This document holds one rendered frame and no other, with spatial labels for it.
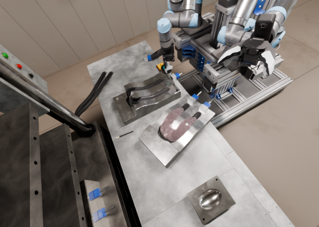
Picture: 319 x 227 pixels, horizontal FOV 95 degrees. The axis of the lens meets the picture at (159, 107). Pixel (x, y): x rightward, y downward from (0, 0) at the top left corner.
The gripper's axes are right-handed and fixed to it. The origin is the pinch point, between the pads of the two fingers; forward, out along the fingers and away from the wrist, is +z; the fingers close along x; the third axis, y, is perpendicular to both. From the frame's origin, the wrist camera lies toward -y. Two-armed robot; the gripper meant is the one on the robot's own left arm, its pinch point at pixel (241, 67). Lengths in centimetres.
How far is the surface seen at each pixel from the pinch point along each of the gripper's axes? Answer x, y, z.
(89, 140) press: 82, 57, 51
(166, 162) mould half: 20, 52, 31
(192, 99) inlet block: 31, 54, -17
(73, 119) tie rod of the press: 81, 32, 45
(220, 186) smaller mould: -10, 61, 24
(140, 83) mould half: 73, 46, -8
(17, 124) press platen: 72, 7, 59
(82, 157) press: 76, 57, 62
